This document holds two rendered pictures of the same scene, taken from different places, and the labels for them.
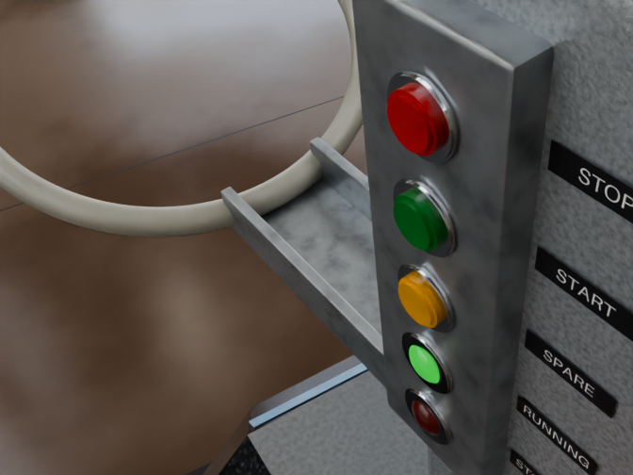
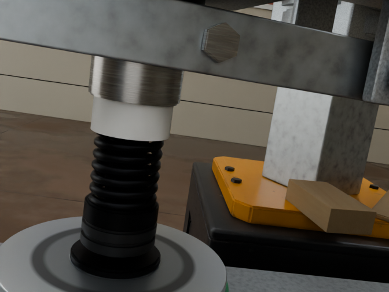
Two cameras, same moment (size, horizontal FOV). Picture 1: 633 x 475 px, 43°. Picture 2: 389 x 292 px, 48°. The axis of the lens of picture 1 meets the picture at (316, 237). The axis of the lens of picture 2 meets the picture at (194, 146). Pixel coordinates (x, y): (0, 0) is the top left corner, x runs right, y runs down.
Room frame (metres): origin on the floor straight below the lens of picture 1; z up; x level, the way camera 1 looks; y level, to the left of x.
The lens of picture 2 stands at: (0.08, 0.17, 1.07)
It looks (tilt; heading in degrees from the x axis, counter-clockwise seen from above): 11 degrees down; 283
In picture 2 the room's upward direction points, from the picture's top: 8 degrees clockwise
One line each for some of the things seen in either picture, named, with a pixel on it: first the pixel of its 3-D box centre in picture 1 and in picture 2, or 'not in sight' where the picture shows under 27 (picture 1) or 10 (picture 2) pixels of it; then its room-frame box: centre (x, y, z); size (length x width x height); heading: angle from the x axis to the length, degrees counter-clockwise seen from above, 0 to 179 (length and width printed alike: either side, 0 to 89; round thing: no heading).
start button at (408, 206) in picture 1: (420, 220); not in sight; (0.22, -0.04, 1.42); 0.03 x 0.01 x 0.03; 30
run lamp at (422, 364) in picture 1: (428, 361); not in sight; (0.22, -0.04, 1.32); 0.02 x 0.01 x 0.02; 30
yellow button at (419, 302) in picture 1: (422, 299); not in sight; (0.22, -0.04, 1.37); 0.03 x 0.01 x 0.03; 30
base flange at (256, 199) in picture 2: not in sight; (308, 190); (0.03, -1.04, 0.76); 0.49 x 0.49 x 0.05; 18
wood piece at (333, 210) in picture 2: not in sight; (326, 204); (0.00, -0.79, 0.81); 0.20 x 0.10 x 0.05; 116
